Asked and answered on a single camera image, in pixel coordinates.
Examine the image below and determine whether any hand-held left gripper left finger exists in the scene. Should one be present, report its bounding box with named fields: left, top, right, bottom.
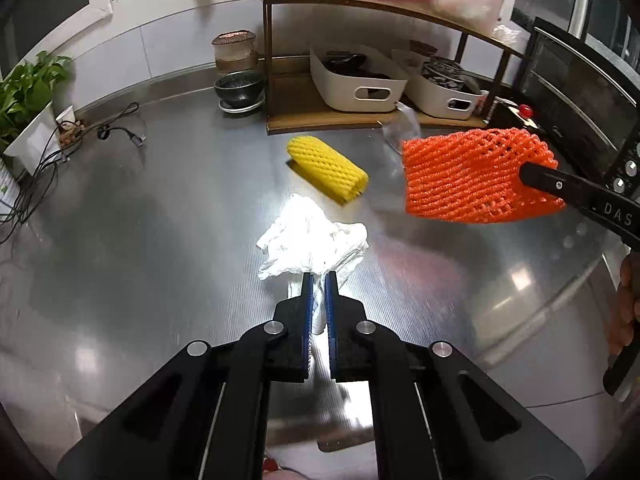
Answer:
left=57, top=272, right=315, bottom=480

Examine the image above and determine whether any patterned black bowl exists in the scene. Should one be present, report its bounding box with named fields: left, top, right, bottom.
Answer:
left=421, top=58, right=468, bottom=92

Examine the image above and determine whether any white tissue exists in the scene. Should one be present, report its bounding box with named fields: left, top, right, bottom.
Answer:
left=256, top=192, right=369, bottom=381

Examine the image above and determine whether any black cable bundle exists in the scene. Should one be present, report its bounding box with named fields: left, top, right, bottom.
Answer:
left=0, top=130, right=71, bottom=246

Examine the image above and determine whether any grey saucer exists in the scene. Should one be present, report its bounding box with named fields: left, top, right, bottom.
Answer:
left=218, top=97, right=265, bottom=116

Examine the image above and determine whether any clear plastic piece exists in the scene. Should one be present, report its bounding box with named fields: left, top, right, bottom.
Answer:
left=382, top=101, right=421, bottom=147

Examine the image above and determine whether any clear lidded container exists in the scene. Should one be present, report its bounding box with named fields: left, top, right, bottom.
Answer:
left=211, top=30, right=258, bottom=77

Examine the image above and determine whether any white basket with patterned bowl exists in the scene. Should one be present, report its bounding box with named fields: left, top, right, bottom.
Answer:
left=392, top=49, right=483, bottom=121

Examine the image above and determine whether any black cable with plug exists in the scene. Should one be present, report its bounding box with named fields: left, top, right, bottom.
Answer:
left=97, top=102, right=147, bottom=148

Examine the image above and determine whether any orange foam fruit net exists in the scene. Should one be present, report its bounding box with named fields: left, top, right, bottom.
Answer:
left=401, top=127, right=567, bottom=225

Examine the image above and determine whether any black toaster oven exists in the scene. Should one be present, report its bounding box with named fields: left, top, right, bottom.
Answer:
left=515, top=16, right=640, bottom=201

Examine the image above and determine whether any white printed card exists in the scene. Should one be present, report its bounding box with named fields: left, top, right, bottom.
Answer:
left=0, top=157, right=21, bottom=211

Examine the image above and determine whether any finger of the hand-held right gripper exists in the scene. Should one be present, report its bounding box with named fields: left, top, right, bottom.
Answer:
left=518, top=159, right=608, bottom=216

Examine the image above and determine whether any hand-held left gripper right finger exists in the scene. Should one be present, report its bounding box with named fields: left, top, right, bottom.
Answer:
left=325, top=271, right=584, bottom=480

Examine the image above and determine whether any yellow foam fruit net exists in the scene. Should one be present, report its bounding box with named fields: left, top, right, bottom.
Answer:
left=286, top=135, right=370, bottom=204

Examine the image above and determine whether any wooden shelf rack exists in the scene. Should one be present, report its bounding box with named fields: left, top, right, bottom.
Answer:
left=260, top=0, right=531, bottom=136

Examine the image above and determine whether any white basket with black dishes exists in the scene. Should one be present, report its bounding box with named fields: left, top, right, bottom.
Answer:
left=309, top=45, right=412, bottom=114

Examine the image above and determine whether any green potted plant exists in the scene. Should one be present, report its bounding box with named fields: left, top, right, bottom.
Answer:
left=0, top=51, right=74, bottom=173

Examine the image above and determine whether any person's right hand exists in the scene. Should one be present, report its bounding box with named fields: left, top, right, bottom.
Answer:
left=606, top=254, right=640, bottom=357

